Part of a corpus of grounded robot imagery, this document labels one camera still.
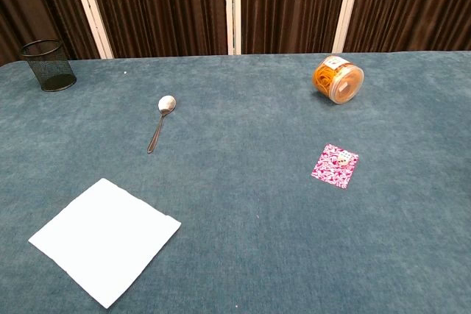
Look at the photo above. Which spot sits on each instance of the white die with black dots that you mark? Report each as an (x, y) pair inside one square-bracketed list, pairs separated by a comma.
[(344, 159)]

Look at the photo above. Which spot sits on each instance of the blue table cloth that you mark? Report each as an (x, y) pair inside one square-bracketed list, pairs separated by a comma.
[(235, 200)]

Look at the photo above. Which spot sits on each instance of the metal spoon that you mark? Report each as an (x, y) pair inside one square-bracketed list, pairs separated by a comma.
[(166, 105)]

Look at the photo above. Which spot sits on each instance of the pink patterned paper square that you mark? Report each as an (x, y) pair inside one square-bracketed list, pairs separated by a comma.
[(329, 172)]

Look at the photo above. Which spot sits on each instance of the clear jar of rubber bands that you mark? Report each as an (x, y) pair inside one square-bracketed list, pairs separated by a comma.
[(336, 78)]

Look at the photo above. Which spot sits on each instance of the brown pleated curtain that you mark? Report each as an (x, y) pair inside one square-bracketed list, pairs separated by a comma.
[(165, 5)]

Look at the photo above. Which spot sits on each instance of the white paper napkin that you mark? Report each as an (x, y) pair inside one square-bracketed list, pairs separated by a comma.
[(103, 240)]

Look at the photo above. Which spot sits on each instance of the black mesh pen holder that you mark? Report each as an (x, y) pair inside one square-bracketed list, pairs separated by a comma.
[(49, 67)]

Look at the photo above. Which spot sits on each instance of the white screen frame post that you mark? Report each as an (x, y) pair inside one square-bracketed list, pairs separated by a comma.
[(233, 7), (347, 7), (90, 9)]

